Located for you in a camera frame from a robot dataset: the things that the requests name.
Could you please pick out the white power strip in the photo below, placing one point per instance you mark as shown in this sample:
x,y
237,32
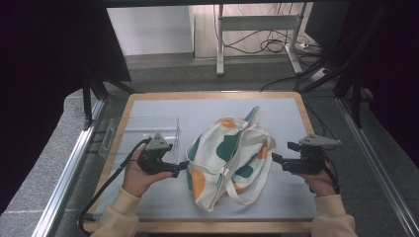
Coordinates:
x,y
318,74

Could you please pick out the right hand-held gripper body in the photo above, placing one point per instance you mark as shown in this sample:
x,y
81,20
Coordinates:
x,y
306,161

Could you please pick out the black metal stand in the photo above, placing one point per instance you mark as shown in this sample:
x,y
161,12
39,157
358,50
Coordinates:
x,y
87,98
355,98

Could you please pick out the pale grey table mat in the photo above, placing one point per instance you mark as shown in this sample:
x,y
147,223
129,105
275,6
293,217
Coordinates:
x,y
171,108

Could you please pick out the canvas tote bag green orange patches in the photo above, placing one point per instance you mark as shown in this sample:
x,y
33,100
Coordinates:
x,y
230,151

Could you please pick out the person's left hand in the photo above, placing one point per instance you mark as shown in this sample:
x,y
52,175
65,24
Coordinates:
x,y
138,181

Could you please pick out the person's right hand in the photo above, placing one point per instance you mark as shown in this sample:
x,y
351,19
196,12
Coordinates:
x,y
321,184

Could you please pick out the black curtain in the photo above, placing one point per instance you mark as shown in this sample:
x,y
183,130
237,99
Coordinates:
x,y
395,65
39,82

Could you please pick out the aluminium rail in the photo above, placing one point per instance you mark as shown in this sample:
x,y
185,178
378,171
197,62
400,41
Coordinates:
x,y
62,184
378,164

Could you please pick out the clear plastic bin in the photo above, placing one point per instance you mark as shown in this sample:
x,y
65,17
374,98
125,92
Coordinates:
x,y
138,131

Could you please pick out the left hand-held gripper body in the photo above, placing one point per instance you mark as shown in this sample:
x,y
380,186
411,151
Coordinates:
x,y
154,161

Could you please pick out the white metal desk frame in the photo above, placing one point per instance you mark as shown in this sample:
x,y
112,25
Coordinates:
x,y
257,22

